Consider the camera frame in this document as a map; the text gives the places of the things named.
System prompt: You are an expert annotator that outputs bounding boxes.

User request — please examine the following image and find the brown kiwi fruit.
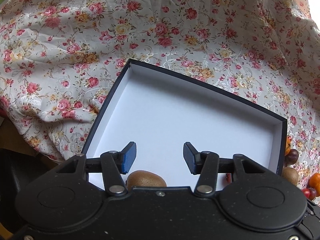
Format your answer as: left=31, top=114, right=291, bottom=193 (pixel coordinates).
left=126, top=170, right=167, bottom=190

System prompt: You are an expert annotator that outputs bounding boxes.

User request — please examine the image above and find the black box white inside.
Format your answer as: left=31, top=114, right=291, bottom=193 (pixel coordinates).
left=82, top=60, right=287, bottom=187

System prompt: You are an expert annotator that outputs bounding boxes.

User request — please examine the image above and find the dark red plum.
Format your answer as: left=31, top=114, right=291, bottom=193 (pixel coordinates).
left=285, top=148, right=299, bottom=165

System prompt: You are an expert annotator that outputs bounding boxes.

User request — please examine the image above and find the small orange tangerine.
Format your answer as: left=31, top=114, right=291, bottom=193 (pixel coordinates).
left=285, top=137, right=291, bottom=156

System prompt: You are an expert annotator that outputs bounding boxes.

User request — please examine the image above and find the small orange mandarin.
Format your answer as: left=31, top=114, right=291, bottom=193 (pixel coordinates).
left=309, top=173, right=320, bottom=197

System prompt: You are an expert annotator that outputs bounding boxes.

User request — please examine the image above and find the floral tablecloth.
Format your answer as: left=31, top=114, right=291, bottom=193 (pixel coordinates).
left=1, top=0, right=319, bottom=188

